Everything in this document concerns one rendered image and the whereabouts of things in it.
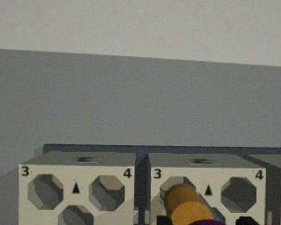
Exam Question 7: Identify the grey bench mat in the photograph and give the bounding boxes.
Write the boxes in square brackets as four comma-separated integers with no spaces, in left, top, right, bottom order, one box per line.
[0,49,281,225]

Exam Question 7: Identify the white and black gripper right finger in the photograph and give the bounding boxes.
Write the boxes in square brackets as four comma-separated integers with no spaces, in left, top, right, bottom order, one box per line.
[235,217,259,225]

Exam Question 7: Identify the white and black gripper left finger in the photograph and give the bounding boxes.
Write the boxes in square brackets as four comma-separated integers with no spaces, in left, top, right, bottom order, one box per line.
[156,216,173,225]

